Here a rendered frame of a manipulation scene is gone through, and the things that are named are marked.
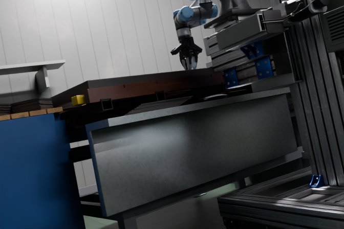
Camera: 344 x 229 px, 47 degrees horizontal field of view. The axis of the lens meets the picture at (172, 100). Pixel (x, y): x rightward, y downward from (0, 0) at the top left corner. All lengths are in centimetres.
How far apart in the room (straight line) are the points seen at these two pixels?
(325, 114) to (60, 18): 370
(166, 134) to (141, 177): 24
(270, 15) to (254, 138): 87
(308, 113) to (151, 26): 372
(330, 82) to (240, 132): 64
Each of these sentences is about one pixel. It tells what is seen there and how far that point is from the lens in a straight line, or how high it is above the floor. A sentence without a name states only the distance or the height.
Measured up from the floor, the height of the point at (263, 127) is 49.
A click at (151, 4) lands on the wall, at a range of 539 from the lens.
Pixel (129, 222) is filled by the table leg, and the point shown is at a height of 23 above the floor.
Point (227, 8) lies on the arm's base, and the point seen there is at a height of 107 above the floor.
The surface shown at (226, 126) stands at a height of 54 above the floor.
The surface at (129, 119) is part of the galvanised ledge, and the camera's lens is 155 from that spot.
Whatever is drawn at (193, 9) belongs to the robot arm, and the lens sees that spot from 220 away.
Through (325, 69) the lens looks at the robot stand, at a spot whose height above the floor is 71.
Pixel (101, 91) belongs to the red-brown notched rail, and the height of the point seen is 81.
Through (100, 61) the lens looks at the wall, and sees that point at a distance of 489.
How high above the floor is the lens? 63
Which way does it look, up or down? 3 degrees up
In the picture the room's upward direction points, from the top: 11 degrees counter-clockwise
